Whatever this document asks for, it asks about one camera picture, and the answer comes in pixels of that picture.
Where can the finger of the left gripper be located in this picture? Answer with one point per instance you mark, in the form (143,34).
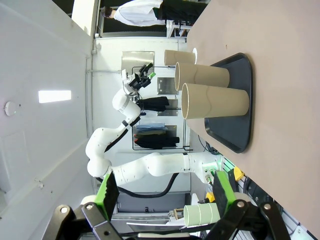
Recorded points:
(151,75)
(146,68)

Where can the person in cream coat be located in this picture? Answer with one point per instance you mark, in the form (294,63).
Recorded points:
(137,15)

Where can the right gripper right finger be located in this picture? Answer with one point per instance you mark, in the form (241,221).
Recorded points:
(222,195)

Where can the brown paper cup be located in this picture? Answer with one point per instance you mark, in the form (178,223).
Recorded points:
(205,75)
(180,57)
(215,105)

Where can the black hanging jacket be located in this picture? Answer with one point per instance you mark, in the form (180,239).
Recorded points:
(152,103)

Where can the steel wall panel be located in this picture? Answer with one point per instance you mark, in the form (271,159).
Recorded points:
(138,60)
(167,85)

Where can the round white smoke detector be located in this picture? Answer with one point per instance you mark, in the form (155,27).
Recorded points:
(11,108)

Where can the black plastic tray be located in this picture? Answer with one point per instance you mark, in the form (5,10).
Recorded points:
(230,135)

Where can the blue hanging shirts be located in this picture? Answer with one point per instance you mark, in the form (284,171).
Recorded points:
(150,128)

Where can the ceiling light panel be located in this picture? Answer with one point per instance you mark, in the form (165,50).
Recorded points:
(55,96)

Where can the black metal clothes rack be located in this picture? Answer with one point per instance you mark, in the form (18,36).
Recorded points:
(183,125)

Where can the pale green paper cup stack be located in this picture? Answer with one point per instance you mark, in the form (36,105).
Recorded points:
(197,215)

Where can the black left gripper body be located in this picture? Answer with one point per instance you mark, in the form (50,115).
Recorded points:
(138,81)

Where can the long black hanging coat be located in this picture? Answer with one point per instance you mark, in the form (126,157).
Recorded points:
(157,142)

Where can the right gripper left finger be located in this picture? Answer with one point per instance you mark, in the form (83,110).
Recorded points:
(107,197)

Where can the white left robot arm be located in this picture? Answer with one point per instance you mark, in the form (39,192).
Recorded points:
(155,166)

